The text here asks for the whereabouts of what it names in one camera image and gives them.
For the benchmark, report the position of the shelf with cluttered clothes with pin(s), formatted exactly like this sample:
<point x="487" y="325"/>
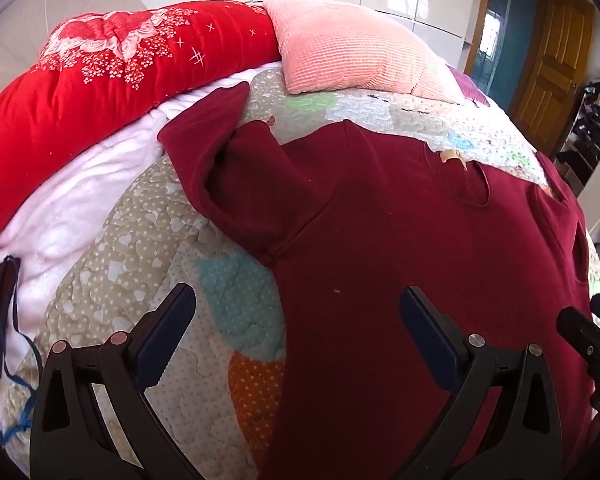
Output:
<point x="597" y="125"/>

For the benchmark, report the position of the wooden panel door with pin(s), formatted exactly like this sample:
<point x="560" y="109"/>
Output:
<point x="550" y="65"/>

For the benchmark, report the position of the red floral quilt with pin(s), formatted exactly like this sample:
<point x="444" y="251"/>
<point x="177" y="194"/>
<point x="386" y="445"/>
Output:
<point x="95" y="105"/>

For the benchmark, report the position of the beige padded headboard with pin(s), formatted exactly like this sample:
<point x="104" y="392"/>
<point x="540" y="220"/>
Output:
<point x="35" y="25"/>

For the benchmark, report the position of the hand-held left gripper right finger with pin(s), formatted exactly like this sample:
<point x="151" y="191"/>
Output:
<point x="432" y="340"/>

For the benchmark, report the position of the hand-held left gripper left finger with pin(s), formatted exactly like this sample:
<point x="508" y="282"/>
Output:
<point x="162" y="335"/>

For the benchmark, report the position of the patchwork heart-print quilt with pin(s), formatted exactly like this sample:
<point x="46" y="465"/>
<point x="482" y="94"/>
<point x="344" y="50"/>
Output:
<point x="145" y="240"/>

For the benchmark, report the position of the teal doorway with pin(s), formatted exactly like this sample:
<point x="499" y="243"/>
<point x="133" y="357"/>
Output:
<point x="505" y="25"/>

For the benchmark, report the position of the white fleece blanket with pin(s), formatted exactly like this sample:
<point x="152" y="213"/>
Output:
<point x="80" y="200"/>

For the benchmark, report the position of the pink ribbed pillow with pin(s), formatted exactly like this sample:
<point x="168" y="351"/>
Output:
<point x="350" y="50"/>

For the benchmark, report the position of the dark red long-sleeve shirt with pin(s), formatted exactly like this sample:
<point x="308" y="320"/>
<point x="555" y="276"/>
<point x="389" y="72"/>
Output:
<point x="390" y="240"/>

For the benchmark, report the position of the purple cloth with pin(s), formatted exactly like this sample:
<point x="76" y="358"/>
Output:
<point x="470" y="87"/>

